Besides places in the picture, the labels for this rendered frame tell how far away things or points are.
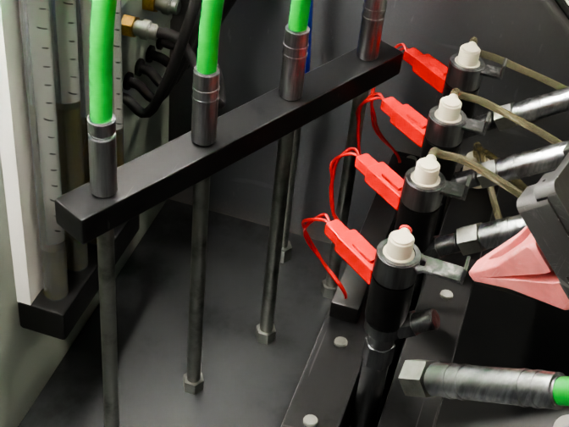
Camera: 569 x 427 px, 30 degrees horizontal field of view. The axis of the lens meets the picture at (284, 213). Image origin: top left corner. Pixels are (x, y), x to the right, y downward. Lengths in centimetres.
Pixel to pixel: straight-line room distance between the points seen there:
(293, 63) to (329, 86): 5
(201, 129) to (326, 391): 20
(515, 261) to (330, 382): 21
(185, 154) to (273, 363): 29
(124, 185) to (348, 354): 21
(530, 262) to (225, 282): 49
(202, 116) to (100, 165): 9
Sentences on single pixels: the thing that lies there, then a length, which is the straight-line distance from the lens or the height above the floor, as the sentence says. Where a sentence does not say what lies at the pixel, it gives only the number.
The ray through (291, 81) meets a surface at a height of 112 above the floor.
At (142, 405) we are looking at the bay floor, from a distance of 94.
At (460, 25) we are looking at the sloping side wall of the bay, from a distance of 92.
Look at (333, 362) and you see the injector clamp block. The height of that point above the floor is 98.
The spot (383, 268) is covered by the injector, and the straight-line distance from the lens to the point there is 66.
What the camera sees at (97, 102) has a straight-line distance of 67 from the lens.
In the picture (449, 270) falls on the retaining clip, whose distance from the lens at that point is 66.
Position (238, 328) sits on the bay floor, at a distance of 100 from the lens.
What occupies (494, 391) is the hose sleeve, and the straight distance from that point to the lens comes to 54.
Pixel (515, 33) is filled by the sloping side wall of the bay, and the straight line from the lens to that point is 92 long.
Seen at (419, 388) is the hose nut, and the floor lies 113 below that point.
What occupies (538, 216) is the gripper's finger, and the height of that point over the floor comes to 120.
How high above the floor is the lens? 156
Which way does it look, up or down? 40 degrees down
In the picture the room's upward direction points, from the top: 6 degrees clockwise
